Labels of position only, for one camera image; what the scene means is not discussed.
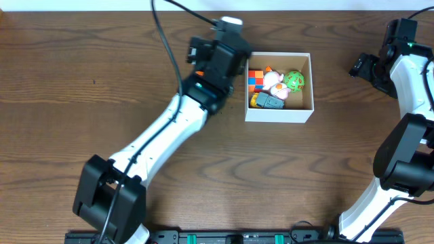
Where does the multicoloured block cube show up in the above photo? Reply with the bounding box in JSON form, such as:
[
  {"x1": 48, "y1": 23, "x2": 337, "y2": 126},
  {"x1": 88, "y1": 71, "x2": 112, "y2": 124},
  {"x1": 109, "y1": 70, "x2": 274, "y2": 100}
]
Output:
[{"x1": 248, "y1": 70, "x2": 264, "y2": 92}]

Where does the grey yellow toy truck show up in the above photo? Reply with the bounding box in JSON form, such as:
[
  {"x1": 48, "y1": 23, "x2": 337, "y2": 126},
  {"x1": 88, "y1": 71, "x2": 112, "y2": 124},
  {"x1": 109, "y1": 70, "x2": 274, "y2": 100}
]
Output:
[{"x1": 250, "y1": 92, "x2": 284, "y2": 109}]

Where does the green polyhedral dice ball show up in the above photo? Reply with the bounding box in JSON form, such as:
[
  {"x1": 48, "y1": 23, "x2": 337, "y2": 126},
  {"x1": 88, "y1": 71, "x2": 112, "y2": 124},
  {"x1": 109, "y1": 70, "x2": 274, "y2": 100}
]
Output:
[{"x1": 283, "y1": 70, "x2": 304, "y2": 93}]

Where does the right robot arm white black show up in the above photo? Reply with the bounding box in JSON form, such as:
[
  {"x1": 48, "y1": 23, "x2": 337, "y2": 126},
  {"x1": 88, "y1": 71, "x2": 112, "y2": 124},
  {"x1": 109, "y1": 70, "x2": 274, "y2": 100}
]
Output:
[{"x1": 338, "y1": 34, "x2": 433, "y2": 243}]

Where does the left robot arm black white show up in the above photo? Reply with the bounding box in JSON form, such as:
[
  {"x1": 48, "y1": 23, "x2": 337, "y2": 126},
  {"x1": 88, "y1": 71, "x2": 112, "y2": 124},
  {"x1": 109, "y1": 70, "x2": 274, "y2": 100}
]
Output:
[{"x1": 73, "y1": 32, "x2": 252, "y2": 243}]

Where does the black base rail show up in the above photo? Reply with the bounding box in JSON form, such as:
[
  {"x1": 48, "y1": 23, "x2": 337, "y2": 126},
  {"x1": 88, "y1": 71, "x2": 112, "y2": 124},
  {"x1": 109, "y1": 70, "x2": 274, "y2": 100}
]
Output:
[{"x1": 64, "y1": 229, "x2": 405, "y2": 244}]

